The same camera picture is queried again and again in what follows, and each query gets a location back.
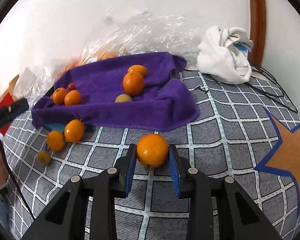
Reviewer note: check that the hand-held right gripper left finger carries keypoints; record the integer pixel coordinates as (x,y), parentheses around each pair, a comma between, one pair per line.
(130,170)

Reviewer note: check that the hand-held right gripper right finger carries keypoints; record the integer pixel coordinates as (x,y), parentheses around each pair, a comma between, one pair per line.
(174,170)

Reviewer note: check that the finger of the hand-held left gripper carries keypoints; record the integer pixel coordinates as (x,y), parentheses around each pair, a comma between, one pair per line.
(12,110)

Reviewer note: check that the orange tangerine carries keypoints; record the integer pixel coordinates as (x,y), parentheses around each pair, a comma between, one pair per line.
(60,95)
(74,130)
(152,150)
(133,83)
(137,68)
(73,97)
(56,140)

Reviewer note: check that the small dull orange fruit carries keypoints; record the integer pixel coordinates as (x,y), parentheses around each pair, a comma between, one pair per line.
(44,157)

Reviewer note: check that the small red tomato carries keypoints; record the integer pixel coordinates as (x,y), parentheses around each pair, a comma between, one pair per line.
(71,86)

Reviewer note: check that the yellow-green small fruit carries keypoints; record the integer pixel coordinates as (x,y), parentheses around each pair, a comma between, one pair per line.
(123,98)

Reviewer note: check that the purple towel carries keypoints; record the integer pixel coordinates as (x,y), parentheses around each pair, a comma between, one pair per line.
(102,80)

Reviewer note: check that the wooden chair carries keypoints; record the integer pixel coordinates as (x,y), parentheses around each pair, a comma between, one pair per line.
(13,83)

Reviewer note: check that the white plastic bag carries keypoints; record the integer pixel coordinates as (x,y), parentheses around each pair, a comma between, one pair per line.
(27,80)

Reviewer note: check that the grey checked blanket with star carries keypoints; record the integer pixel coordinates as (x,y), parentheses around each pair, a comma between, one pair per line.
(215,135)

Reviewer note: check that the pile of bagged oranges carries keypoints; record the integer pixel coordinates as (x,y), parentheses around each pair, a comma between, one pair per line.
(107,55)

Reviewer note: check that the white crumpled cloth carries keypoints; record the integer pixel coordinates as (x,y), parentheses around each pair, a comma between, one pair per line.
(222,60)

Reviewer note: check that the large clear plastic bag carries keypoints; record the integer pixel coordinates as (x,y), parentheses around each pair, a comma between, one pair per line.
(145,27)

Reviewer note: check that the brown wooden door frame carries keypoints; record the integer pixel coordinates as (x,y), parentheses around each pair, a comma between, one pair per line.
(257,17)

